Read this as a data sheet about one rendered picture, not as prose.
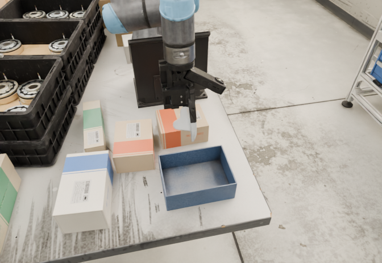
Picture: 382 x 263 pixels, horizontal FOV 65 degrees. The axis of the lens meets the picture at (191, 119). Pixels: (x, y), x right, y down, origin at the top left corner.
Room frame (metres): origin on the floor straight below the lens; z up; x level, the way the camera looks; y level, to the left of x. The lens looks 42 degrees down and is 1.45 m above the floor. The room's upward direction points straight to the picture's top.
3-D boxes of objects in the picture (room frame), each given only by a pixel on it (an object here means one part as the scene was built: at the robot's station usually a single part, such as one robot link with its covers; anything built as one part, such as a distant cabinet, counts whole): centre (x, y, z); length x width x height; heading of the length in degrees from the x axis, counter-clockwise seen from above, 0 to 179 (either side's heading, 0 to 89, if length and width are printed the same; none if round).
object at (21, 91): (0.81, 0.52, 0.86); 0.10 x 0.10 x 0.01
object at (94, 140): (0.76, 0.34, 0.73); 0.24 x 0.06 x 0.06; 16
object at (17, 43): (1.11, 0.75, 0.86); 0.10 x 0.10 x 0.01
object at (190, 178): (0.55, -0.01, 0.74); 0.20 x 0.15 x 0.07; 102
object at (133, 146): (0.67, 0.18, 0.74); 0.16 x 0.12 x 0.07; 8
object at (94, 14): (1.34, 0.64, 0.87); 0.40 x 0.30 x 0.11; 91
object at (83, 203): (0.49, 0.29, 0.75); 0.20 x 0.12 x 0.09; 8
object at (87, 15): (1.34, 0.64, 0.92); 0.40 x 0.30 x 0.02; 91
